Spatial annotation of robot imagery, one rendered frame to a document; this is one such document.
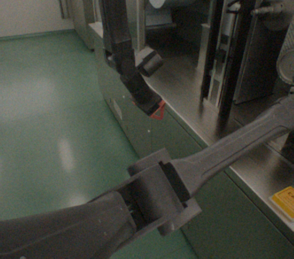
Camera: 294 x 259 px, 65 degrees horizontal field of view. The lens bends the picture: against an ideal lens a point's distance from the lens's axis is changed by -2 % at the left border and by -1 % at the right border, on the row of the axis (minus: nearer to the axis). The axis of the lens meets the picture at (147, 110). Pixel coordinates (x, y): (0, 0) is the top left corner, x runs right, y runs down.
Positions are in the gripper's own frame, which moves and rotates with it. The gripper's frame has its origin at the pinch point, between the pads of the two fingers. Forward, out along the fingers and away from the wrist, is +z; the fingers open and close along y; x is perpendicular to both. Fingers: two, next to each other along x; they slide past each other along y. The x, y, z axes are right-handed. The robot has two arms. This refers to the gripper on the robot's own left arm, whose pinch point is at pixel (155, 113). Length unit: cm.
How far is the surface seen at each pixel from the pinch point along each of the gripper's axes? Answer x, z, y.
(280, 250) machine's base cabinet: 3, 32, -47
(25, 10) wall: -14, 65, 528
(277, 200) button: -5.9, 18.4, -39.7
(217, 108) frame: -25.0, 28.5, 1.6
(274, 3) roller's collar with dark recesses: -53, -6, -7
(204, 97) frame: -26.6, 29.4, 11.8
